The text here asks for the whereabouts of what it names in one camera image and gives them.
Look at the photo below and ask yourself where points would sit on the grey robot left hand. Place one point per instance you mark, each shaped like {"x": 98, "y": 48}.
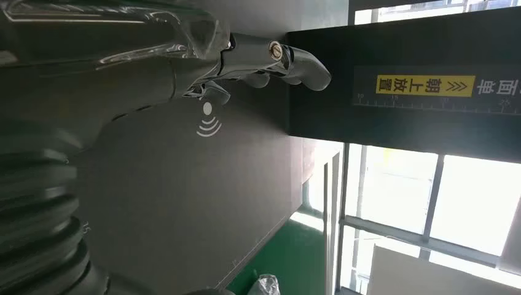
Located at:
{"x": 122, "y": 77}

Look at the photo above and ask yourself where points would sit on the grey package with red print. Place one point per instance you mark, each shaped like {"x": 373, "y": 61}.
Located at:
{"x": 264, "y": 286}

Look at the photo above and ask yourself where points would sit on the dark grey machine scan platform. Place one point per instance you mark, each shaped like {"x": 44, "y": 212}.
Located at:
{"x": 183, "y": 195}

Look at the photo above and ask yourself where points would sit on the black ruler sticker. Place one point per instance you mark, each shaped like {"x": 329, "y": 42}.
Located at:
{"x": 407, "y": 105}

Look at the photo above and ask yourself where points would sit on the yellow label with black characters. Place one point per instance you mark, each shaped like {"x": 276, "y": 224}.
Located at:
{"x": 423, "y": 86}

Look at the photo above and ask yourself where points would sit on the white board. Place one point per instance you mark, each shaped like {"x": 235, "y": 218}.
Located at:
{"x": 427, "y": 277}

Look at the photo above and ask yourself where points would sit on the grey window frame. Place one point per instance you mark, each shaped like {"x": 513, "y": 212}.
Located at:
{"x": 431, "y": 195}

